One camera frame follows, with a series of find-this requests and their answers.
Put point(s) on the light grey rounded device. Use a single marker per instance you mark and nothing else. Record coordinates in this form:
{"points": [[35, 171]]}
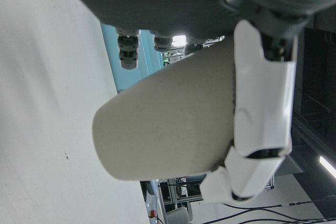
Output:
{"points": [[178, 216]]}

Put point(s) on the white paper cup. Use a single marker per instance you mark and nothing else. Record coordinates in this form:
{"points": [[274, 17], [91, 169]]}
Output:
{"points": [[162, 124]]}

